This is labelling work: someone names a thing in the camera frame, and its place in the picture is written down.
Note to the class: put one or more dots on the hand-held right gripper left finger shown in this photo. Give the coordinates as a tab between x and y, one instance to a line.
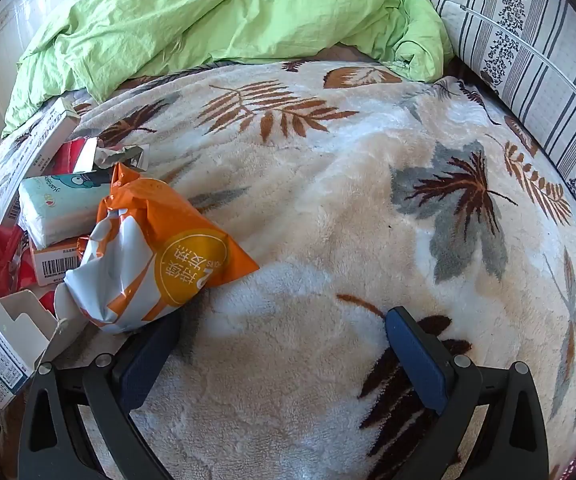
143	367

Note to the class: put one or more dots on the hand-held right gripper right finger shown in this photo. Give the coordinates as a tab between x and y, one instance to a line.
418	360

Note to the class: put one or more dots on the orange white snack bag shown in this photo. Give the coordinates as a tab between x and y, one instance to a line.
168	240

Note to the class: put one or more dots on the orange barcode box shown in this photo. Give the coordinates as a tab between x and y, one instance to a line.
53	260

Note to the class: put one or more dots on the teal cartoon tissue packet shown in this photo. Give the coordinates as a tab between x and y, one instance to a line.
63	205

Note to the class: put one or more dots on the red cigarette packet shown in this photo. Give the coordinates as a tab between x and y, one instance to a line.
80	155

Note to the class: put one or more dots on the long white medicine box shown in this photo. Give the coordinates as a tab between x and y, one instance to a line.
43	145

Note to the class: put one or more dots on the leaf print fleece blanket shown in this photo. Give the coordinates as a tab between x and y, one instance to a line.
318	210

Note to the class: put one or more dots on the striped floral pillow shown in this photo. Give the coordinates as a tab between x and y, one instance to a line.
528	60

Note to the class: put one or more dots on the green duvet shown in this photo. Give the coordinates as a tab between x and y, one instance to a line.
218	20

